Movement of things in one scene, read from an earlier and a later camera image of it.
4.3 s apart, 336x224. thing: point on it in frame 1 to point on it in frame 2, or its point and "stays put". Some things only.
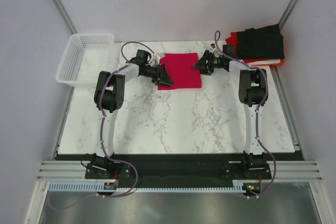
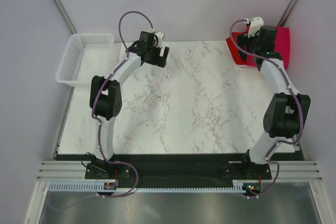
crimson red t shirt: (179, 67) to (282, 46)
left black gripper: (161, 77) to (159, 61)
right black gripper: (205, 70) to (244, 40)
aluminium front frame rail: (282, 171) stays put
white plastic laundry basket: (86, 54) stays put
